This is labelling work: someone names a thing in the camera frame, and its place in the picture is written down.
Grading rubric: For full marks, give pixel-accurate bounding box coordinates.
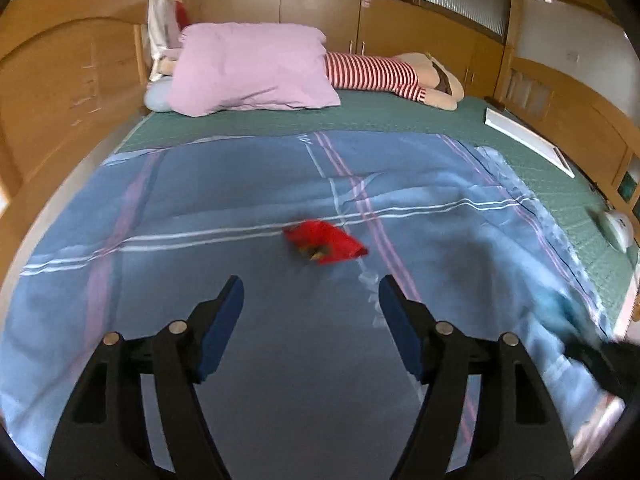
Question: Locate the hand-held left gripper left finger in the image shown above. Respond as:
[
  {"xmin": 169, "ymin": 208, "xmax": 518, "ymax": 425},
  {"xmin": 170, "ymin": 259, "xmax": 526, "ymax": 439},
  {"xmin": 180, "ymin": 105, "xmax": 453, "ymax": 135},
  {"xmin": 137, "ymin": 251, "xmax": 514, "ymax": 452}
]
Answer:
[{"xmin": 45, "ymin": 275, "xmax": 246, "ymax": 480}]

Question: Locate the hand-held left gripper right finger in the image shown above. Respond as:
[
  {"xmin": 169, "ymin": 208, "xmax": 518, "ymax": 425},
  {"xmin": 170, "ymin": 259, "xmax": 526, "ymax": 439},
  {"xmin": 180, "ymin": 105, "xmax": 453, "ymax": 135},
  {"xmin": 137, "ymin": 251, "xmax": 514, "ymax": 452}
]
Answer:
[{"xmin": 377, "ymin": 275, "xmax": 576, "ymax": 480}]

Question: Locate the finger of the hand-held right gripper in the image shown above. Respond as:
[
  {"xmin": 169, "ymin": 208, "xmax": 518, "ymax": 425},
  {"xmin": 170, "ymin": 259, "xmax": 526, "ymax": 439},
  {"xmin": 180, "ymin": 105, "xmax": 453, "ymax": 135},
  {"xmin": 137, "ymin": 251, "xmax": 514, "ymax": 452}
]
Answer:
[{"xmin": 562, "ymin": 337, "xmax": 640, "ymax": 403}]

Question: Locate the red wrapper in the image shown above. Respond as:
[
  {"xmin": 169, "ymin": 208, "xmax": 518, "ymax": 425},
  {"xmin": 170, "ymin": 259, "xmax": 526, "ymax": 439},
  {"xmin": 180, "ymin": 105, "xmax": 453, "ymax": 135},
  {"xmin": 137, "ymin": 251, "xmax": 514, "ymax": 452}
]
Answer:
[{"xmin": 282, "ymin": 220, "xmax": 370, "ymax": 266}]

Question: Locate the white rounded device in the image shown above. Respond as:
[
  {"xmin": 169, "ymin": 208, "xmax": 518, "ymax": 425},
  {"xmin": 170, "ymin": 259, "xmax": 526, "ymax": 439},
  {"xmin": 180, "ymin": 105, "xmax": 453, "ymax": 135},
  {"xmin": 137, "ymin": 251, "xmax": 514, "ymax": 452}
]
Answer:
[{"xmin": 597, "ymin": 209, "xmax": 636, "ymax": 253}]

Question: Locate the blue striped blanket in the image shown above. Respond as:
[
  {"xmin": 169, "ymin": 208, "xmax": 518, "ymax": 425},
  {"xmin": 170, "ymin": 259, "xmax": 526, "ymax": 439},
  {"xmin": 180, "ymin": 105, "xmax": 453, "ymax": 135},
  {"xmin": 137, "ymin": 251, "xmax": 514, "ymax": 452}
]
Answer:
[{"xmin": 0, "ymin": 130, "xmax": 621, "ymax": 480}]

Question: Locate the green bed mat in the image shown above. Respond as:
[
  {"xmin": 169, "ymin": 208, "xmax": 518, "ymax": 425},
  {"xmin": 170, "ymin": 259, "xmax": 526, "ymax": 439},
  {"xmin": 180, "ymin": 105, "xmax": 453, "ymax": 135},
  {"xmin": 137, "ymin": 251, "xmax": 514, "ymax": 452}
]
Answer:
[{"xmin": 117, "ymin": 90, "xmax": 640, "ymax": 331}]

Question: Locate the white flat board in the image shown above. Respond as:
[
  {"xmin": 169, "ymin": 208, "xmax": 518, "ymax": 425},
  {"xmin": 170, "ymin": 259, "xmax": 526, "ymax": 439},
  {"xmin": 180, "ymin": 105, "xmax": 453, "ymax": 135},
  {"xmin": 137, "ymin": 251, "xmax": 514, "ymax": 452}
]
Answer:
[{"xmin": 484, "ymin": 107, "xmax": 576, "ymax": 178}]

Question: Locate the light blue cushion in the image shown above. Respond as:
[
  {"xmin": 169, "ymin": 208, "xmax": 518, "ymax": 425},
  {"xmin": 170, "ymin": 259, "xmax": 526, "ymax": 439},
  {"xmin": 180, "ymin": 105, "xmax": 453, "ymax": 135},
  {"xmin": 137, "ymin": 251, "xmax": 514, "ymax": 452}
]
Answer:
[{"xmin": 144, "ymin": 80, "xmax": 176, "ymax": 112}]

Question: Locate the pink pillow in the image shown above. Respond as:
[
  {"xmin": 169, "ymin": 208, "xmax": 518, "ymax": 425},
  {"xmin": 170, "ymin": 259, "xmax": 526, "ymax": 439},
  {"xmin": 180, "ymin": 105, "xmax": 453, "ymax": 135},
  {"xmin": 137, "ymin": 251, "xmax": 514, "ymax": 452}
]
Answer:
[{"xmin": 167, "ymin": 22, "xmax": 342, "ymax": 117}]

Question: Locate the pink white plush toy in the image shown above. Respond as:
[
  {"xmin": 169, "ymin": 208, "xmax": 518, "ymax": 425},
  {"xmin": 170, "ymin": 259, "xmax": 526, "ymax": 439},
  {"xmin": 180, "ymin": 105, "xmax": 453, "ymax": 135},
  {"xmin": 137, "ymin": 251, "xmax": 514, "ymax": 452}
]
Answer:
[{"xmin": 147, "ymin": 0, "xmax": 191, "ymax": 81}]

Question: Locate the wooden bunk bed frame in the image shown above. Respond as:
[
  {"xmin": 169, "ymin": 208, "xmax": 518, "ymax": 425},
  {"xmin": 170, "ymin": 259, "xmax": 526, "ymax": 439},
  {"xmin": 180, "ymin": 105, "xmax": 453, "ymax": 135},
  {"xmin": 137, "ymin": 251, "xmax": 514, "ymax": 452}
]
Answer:
[{"xmin": 0, "ymin": 0, "xmax": 640, "ymax": 321}]

